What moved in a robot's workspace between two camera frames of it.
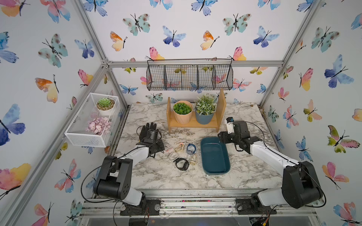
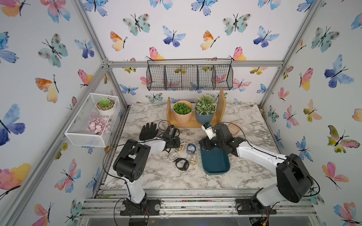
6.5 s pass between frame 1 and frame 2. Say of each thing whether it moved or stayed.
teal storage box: stayed
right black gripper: moved
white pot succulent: stayed
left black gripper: moved
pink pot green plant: stayed
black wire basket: stayed
